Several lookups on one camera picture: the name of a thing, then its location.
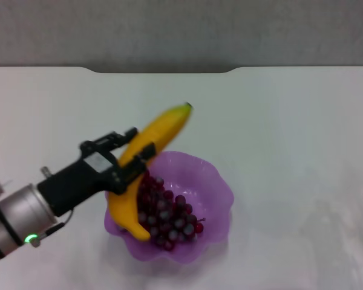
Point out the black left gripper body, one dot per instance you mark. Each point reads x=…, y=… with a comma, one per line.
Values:
x=75, y=181

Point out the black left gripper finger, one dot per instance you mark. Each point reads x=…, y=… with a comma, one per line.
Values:
x=133, y=172
x=115, y=140

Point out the yellow banana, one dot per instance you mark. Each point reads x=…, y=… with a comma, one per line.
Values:
x=157, y=133

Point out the dark red grape bunch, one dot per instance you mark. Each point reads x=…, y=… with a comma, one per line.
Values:
x=169, y=217

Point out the purple wavy plastic bowl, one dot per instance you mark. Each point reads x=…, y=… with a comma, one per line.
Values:
x=205, y=193

